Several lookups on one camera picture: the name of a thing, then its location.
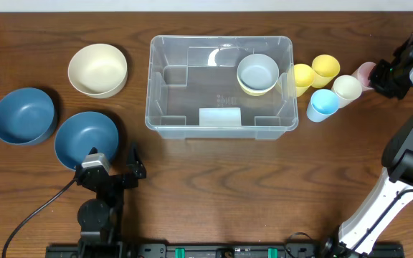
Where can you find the pink cup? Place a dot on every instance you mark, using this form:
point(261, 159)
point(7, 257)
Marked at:
point(362, 75)

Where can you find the light blue cup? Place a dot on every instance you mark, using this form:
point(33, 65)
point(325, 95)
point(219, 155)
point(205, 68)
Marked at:
point(323, 103)

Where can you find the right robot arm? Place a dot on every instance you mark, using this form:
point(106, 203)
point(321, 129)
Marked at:
point(357, 236)

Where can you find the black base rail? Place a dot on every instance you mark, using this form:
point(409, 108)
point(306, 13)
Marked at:
point(170, 251)

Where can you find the yellow cup beside container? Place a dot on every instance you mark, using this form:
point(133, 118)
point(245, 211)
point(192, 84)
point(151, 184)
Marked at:
point(304, 78)

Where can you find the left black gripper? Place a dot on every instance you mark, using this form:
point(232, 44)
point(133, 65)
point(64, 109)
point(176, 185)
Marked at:
point(115, 179)

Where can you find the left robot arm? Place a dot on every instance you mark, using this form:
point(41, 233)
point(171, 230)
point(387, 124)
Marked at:
point(100, 218)

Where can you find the clear plastic storage container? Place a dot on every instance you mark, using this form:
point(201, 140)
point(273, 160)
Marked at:
point(194, 91)

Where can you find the yellow small bowl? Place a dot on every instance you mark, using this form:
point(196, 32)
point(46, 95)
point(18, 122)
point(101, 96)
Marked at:
point(253, 92)

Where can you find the cream bowl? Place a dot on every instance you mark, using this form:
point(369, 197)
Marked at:
point(98, 70)

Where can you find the grey-blue small bowl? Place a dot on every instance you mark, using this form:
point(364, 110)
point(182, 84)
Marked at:
point(258, 72)

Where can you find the cream cup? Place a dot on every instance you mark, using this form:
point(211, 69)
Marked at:
point(347, 88)

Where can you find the dark blue bowl near gripper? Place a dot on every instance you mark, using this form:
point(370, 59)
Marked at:
point(82, 132)

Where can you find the dark blue bowl far left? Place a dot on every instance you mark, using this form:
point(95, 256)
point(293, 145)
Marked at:
point(28, 116)

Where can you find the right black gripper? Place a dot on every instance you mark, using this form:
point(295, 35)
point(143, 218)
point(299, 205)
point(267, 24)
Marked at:
point(382, 84)

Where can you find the yellow cup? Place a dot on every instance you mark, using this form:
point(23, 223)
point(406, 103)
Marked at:
point(326, 67)
point(304, 78)

